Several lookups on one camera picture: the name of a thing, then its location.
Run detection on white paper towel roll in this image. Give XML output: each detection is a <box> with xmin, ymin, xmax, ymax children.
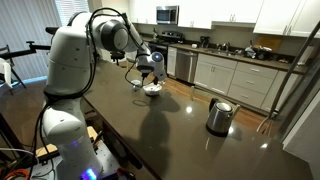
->
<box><xmin>297</xmin><ymin>44</ymin><xmax>315</xmax><ymax>66</ymax></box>

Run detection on white sink base cabinet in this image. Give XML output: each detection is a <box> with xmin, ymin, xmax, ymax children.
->
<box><xmin>193</xmin><ymin>53</ymin><xmax>238</xmax><ymax>96</ymax></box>

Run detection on dish pile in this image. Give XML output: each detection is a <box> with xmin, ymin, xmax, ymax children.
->
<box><xmin>244</xmin><ymin>44</ymin><xmax>273</xmax><ymax>62</ymax></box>

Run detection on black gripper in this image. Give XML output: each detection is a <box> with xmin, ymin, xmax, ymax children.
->
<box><xmin>141</xmin><ymin>70</ymin><xmax>162</xmax><ymax>84</ymax></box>

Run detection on steel pot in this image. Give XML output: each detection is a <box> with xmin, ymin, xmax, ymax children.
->
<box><xmin>205</xmin><ymin>97</ymin><xmax>235</xmax><ymax>138</ymax></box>

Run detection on black coffee maker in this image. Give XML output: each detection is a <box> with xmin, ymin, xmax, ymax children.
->
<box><xmin>199</xmin><ymin>35</ymin><xmax>211</xmax><ymax>49</ymax></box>

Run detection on narrow white base cabinet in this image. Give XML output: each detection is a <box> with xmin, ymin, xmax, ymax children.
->
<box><xmin>166</xmin><ymin>46</ymin><xmax>178</xmax><ymax>77</ymax></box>

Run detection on metal sink faucet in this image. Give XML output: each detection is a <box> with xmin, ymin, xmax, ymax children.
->
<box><xmin>220</xmin><ymin>41</ymin><xmax>232</xmax><ymax>53</ymax></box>

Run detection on stainless steel dishwasher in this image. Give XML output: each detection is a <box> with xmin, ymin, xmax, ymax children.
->
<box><xmin>175</xmin><ymin>49</ymin><xmax>199</xmax><ymax>84</ymax></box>

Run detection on stainless steel refrigerator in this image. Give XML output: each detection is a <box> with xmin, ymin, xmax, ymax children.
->
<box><xmin>266</xmin><ymin>19</ymin><xmax>320</xmax><ymax>180</ymax></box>

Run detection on white wall cabinets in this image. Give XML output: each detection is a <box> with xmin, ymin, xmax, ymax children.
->
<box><xmin>253</xmin><ymin>0</ymin><xmax>320</xmax><ymax>39</ymax></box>
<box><xmin>129</xmin><ymin>0</ymin><xmax>265</xmax><ymax>30</ymax></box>

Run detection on white window blind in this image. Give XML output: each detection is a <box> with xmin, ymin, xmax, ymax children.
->
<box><xmin>54</xmin><ymin>0</ymin><xmax>95</xmax><ymax>21</ymax></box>

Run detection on stainless steel microwave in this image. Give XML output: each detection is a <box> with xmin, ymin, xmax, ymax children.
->
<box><xmin>155</xmin><ymin>5</ymin><xmax>180</xmax><ymax>26</ymax></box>

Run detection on black kitchen stove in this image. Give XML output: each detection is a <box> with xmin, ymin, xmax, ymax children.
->
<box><xmin>155</xmin><ymin>30</ymin><xmax>185</xmax><ymax>58</ymax></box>

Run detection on white drawer base cabinet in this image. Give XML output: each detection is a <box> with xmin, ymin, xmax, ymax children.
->
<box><xmin>227</xmin><ymin>61</ymin><xmax>280</xmax><ymax>109</ymax></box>

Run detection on orange cable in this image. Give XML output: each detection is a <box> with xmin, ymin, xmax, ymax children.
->
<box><xmin>2</xmin><ymin>168</ymin><xmax>32</xmax><ymax>180</ymax></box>

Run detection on white two-door base cabinet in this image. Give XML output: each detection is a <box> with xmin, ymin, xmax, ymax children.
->
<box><xmin>260</xmin><ymin>70</ymin><xmax>301</xmax><ymax>113</ymax></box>

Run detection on tan wooden chair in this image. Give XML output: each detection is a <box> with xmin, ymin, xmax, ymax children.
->
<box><xmin>188</xmin><ymin>83</ymin><xmax>242</xmax><ymax>120</ymax></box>

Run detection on wooden cutting board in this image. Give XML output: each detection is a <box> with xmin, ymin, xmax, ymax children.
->
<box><xmin>258</xmin><ymin>34</ymin><xmax>282</xmax><ymax>52</ymax></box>

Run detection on white ceramic mug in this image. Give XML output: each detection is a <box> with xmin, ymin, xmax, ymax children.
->
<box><xmin>130</xmin><ymin>79</ymin><xmax>143</xmax><ymax>93</ymax></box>

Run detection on black stereo camera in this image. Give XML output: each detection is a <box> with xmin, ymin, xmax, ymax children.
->
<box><xmin>44</xmin><ymin>26</ymin><xmax>58</xmax><ymax>36</ymax></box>

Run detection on white perforated base plate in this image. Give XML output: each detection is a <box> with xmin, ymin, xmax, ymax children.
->
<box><xmin>26</xmin><ymin>141</ymin><xmax>122</xmax><ymax>180</ymax></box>

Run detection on white ceramic bowl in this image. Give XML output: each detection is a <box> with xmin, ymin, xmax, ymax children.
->
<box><xmin>142</xmin><ymin>83</ymin><xmax>164</xmax><ymax>98</ymax></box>

